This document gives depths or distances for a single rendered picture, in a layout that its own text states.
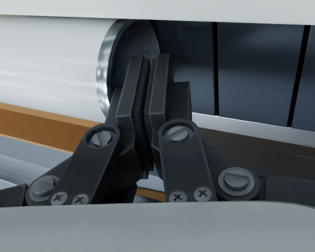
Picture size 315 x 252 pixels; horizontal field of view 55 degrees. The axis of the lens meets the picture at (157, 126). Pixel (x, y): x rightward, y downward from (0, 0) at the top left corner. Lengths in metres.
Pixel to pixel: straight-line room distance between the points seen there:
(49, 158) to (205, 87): 0.32
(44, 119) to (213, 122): 0.23
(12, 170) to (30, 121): 0.21
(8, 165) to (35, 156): 0.30
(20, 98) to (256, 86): 0.12
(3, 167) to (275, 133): 0.14
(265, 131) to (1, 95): 0.14
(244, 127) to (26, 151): 0.35
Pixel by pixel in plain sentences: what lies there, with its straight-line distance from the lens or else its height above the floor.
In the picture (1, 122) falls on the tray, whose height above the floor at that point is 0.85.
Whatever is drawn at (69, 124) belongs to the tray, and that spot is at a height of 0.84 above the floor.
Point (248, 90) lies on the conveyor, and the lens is 0.16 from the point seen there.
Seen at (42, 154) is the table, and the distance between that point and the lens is 0.45.
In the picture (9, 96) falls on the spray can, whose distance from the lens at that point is 0.17.
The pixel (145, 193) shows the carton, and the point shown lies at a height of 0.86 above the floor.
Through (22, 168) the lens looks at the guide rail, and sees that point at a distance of 0.17.
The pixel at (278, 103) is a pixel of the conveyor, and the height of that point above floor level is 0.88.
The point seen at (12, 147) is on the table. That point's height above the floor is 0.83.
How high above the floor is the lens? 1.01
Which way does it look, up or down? 40 degrees down
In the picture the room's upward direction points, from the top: 148 degrees counter-clockwise
